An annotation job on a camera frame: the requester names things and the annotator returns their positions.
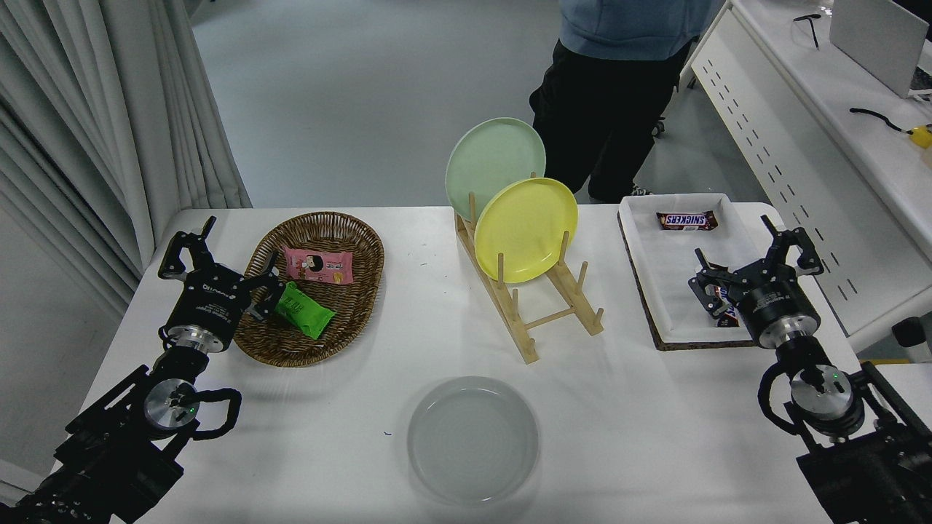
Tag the white side table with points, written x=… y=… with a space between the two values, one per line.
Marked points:
x=910 y=386

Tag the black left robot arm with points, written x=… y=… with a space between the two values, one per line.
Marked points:
x=116 y=451

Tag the black cylinder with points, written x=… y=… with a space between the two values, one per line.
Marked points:
x=910 y=333

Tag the grey round plate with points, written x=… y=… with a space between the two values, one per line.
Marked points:
x=473 y=440

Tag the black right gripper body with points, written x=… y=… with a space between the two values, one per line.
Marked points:
x=775 y=302

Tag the silver laptop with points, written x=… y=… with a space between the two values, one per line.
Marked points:
x=874 y=36

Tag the wooden plate rack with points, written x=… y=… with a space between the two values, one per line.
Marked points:
x=531 y=353

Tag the pink snack packet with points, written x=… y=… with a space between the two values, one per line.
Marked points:
x=320 y=266

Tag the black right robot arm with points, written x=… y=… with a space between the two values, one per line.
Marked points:
x=866 y=473

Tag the pale green round plate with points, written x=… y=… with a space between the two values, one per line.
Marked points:
x=488 y=164

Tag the white tray with cork base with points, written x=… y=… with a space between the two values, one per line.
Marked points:
x=670 y=269

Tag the white desk with slotted panel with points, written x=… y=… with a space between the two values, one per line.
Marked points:
x=786 y=145

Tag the yellow round plate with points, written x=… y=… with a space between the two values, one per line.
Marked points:
x=524 y=225

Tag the brown wicker basket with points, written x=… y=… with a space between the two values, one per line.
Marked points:
x=313 y=349

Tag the small yellow object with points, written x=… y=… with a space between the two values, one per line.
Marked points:
x=922 y=137

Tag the pale grey curtain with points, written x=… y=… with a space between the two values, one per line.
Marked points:
x=87 y=109

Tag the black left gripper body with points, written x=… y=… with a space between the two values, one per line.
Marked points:
x=211 y=302

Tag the green snack packet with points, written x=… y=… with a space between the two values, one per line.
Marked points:
x=306 y=313

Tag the brown Snickers bar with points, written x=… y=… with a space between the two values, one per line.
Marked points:
x=688 y=220
x=728 y=314

